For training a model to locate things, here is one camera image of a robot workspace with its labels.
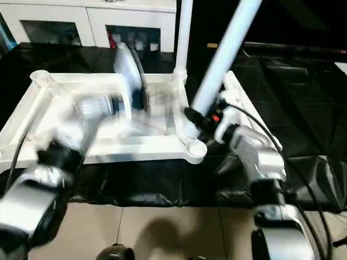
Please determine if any white plastic table top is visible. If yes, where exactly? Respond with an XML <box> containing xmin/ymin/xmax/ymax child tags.
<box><xmin>0</xmin><ymin>69</ymin><xmax>208</xmax><ymax>174</ymax></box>

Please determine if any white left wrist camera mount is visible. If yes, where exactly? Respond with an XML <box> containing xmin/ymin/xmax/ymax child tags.
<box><xmin>113</xmin><ymin>44</ymin><xmax>149</xmax><ymax>122</ymax></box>

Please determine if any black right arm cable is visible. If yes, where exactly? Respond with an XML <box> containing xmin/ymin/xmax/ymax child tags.
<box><xmin>224</xmin><ymin>101</ymin><xmax>334</xmax><ymax>260</ymax></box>

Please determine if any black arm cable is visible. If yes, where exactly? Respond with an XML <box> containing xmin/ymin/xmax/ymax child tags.
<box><xmin>224</xmin><ymin>101</ymin><xmax>334</xmax><ymax>260</ymax></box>
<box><xmin>5</xmin><ymin>44</ymin><xmax>150</xmax><ymax>196</ymax></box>

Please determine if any white cabinet with glass doors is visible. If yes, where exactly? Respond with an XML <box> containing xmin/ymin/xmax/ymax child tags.
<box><xmin>0</xmin><ymin>0</ymin><xmax>177</xmax><ymax>48</ymax></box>

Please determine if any black mat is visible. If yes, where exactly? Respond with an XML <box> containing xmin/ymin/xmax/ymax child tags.
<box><xmin>0</xmin><ymin>42</ymin><xmax>347</xmax><ymax>213</ymax></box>

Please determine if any dark rounded robot part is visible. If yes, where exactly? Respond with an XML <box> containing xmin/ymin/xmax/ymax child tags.
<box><xmin>99</xmin><ymin>243</ymin><xmax>135</xmax><ymax>260</ymax></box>

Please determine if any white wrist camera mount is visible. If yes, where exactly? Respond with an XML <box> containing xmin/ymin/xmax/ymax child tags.
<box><xmin>214</xmin><ymin>90</ymin><xmax>241</xmax><ymax>144</ymax></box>
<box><xmin>113</xmin><ymin>44</ymin><xmax>149</xmax><ymax>122</ymax></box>

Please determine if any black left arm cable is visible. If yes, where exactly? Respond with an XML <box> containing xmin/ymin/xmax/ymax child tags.
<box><xmin>5</xmin><ymin>44</ymin><xmax>150</xmax><ymax>196</ymax></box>

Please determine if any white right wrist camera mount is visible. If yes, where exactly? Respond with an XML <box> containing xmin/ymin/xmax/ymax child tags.
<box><xmin>214</xmin><ymin>90</ymin><xmax>241</xmax><ymax>144</ymax></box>

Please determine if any blue box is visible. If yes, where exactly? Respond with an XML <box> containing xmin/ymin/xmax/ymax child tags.
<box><xmin>0</xmin><ymin>20</ymin><xmax>14</xmax><ymax>51</ymax></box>

